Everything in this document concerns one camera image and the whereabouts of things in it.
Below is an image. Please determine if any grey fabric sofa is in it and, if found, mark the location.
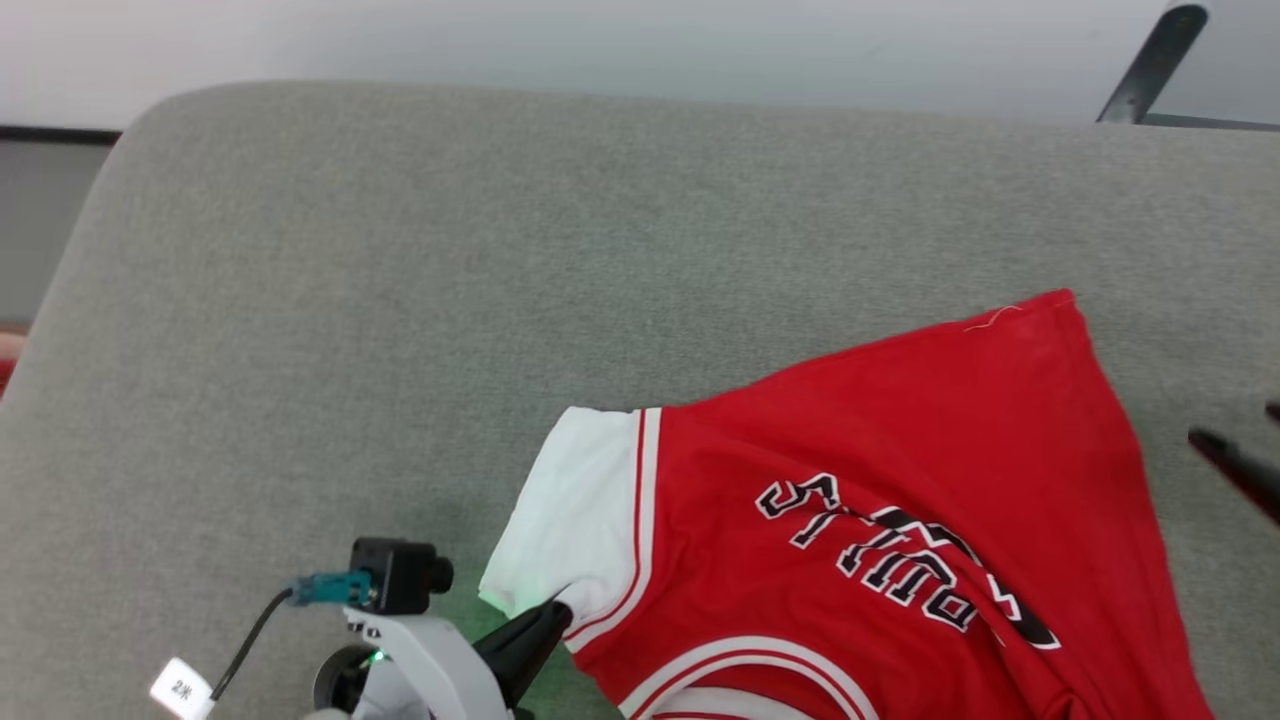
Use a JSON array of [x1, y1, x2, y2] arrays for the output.
[[0, 80, 1280, 720]]

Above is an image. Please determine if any black baseboard strip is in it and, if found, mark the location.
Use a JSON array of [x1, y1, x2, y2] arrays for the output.
[[0, 125, 123, 145]]

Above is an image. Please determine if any thin black camera cable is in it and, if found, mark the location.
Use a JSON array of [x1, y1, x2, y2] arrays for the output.
[[208, 588, 297, 701]]

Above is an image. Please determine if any red and white basketball jersey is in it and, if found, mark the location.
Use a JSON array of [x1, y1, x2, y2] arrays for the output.
[[478, 288, 1217, 720]]

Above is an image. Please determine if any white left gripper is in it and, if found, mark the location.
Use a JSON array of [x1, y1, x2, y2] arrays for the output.
[[303, 590, 574, 720]]

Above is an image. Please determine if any red object beside sofa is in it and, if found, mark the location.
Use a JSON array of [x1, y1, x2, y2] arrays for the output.
[[0, 325, 29, 399]]

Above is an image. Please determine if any white cable label tag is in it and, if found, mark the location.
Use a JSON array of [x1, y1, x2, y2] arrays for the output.
[[149, 656, 217, 720]]

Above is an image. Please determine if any grey wall panel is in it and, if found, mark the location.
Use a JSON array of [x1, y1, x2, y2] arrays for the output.
[[1140, 0, 1280, 132]]

